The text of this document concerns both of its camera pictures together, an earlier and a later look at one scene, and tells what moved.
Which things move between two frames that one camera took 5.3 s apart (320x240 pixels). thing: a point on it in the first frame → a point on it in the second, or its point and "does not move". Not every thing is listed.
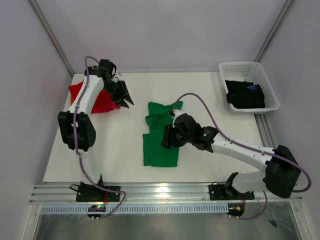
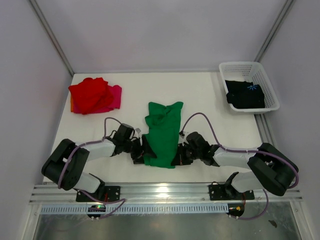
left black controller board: [96, 208] does not move
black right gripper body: [183, 138] → [189, 154]
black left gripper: [123, 94] → [137, 157]
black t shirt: [242, 94] does not move
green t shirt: [154, 154] does not move
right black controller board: [236, 209] does not move
